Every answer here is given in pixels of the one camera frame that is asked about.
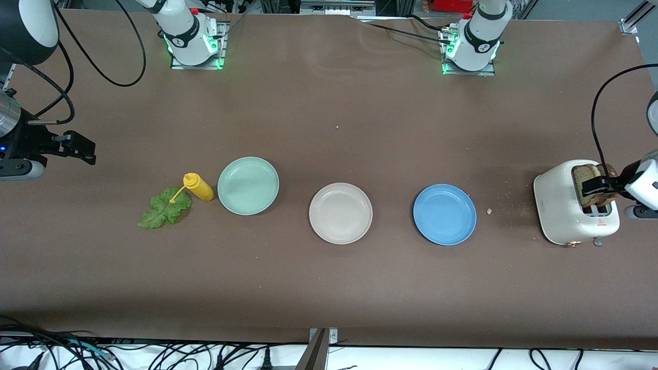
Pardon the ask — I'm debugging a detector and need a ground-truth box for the brown bread slice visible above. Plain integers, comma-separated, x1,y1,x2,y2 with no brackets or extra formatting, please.
572,163,603,207
596,163,620,207

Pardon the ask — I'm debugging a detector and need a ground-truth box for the green lettuce leaf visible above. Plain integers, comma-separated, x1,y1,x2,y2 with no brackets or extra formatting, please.
138,186,193,230

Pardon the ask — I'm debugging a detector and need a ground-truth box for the yellow mustard squeeze bottle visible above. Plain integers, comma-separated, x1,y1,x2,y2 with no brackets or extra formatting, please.
170,173,215,205

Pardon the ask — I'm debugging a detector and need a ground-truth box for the blue plate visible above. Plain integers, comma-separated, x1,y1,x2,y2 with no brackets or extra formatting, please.
413,184,478,246

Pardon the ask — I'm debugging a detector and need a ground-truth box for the mint green plate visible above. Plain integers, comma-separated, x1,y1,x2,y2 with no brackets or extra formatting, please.
217,156,280,216

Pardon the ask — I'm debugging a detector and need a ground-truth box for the beige plate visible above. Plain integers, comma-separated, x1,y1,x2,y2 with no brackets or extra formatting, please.
308,182,373,245

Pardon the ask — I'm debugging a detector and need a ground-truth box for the white two-slot toaster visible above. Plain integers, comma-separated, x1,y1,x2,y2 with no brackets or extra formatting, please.
533,159,621,248

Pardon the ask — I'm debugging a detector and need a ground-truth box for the red box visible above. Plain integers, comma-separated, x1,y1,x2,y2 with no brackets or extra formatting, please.
424,0,478,13

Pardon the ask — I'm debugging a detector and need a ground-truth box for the grey metal box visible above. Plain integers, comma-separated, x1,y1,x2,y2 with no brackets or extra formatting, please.
300,0,377,16

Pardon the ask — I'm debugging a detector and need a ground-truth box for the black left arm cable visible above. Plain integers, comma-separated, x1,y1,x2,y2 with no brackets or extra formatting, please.
591,63,658,170

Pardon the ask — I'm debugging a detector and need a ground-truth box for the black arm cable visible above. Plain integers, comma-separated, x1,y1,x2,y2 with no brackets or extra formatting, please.
591,63,658,170
0,0,147,126

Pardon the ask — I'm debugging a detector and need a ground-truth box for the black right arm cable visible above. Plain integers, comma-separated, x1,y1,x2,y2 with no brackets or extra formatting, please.
0,0,147,126

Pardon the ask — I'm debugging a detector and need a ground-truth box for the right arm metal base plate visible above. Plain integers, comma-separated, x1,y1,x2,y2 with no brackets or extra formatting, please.
171,21,228,70

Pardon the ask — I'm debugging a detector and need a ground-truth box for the aluminium frame profile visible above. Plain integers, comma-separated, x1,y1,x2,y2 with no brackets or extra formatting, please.
619,0,658,35

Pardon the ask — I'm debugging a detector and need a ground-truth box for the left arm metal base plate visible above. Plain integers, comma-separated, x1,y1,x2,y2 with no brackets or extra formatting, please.
441,26,497,77

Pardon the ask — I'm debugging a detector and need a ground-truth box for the teal cable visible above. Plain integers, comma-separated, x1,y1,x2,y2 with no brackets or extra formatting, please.
64,339,111,359

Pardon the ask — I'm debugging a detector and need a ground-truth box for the metal table bracket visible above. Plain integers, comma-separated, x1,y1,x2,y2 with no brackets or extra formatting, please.
296,327,339,370

